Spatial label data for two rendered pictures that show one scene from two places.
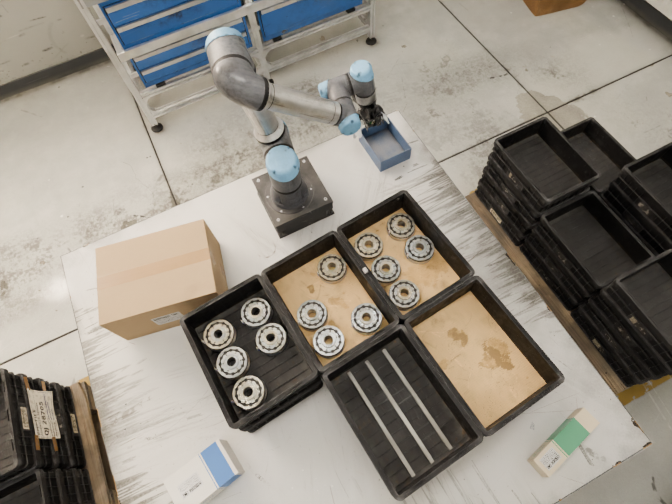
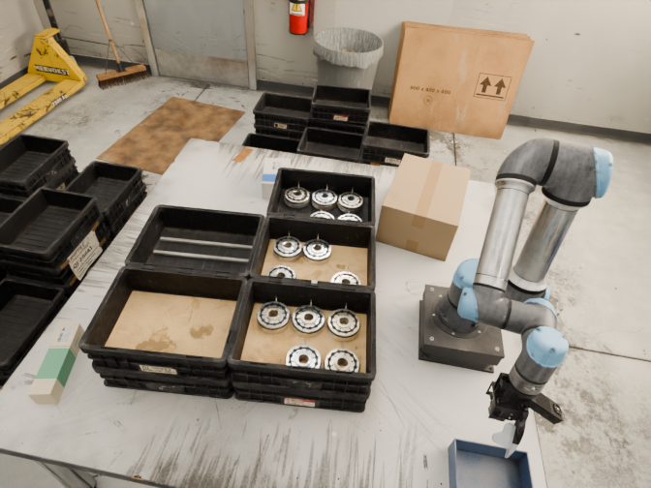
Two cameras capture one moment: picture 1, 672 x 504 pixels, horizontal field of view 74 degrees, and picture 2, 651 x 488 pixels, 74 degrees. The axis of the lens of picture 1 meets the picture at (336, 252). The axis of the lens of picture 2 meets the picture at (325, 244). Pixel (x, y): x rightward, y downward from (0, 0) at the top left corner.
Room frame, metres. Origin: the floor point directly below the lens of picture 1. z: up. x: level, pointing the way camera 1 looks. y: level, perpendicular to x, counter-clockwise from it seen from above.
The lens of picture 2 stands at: (0.97, -0.85, 1.97)
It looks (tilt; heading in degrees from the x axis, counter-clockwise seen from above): 45 degrees down; 116
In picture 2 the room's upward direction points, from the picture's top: 5 degrees clockwise
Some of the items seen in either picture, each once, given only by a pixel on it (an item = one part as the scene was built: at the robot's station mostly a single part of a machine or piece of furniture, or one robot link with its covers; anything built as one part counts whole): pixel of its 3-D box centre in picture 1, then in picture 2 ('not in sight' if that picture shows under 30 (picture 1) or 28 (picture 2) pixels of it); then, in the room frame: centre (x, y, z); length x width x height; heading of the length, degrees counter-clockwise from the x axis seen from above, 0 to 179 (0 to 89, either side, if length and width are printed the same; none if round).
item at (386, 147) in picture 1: (384, 144); (489, 477); (1.24, -0.27, 0.74); 0.20 x 0.15 x 0.07; 20
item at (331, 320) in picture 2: (368, 245); (343, 321); (0.70, -0.12, 0.86); 0.10 x 0.10 x 0.01
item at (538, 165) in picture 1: (529, 185); not in sight; (1.16, -1.01, 0.37); 0.40 x 0.30 x 0.45; 19
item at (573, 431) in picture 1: (563, 441); (59, 361); (-0.01, -0.63, 0.73); 0.24 x 0.06 x 0.06; 122
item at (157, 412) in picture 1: (325, 358); (304, 324); (0.44, 0.11, 0.35); 1.60 x 1.60 x 0.70; 20
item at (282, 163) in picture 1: (283, 167); (474, 283); (1.01, 0.15, 0.97); 0.13 x 0.12 x 0.14; 9
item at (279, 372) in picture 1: (250, 350); (323, 206); (0.38, 0.32, 0.87); 0.40 x 0.30 x 0.11; 25
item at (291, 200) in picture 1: (287, 186); (462, 305); (1.00, 0.15, 0.85); 0.15 x 0.15 x 0.10
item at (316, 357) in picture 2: (419, 247); (303, 360); (0.66, -0.30, 0.86); 0.10 x 0.10 x 0.01
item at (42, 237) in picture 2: not in sight; (60, 252); (-0.79, -0.17, 0.37); 0.40 x 0.30 x 0.45; 109
